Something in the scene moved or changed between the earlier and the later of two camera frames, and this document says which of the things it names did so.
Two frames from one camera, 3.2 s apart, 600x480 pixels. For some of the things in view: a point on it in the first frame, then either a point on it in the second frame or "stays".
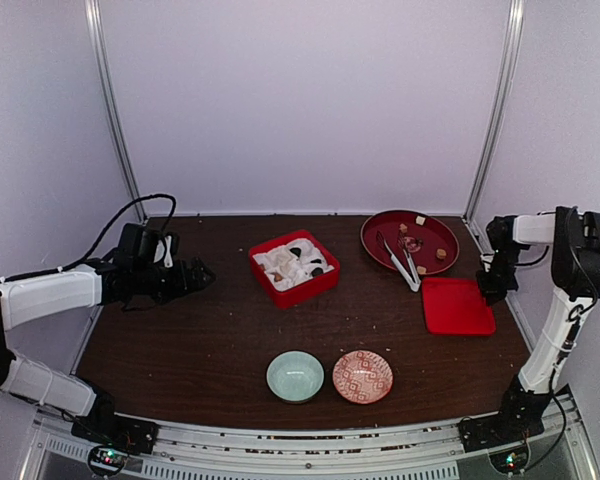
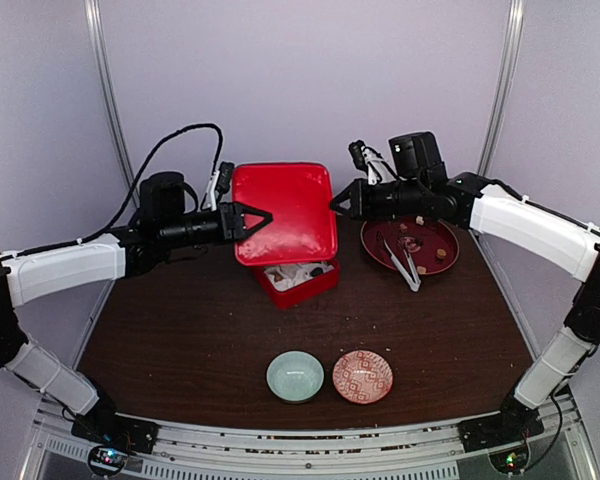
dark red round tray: x=432 y=244 stays
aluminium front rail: x=313 y=448 stays
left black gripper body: x=163 y=287 → x=178 y=233
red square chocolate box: x=294 y=268 stays
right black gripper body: x=502 y=275 → x=408 y=199
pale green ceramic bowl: x=295 y=376 stays
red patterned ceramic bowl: x=363 y=377 stays
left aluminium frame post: x=104 y=60 stays
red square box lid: x=457 y=307 → x=300 y=197
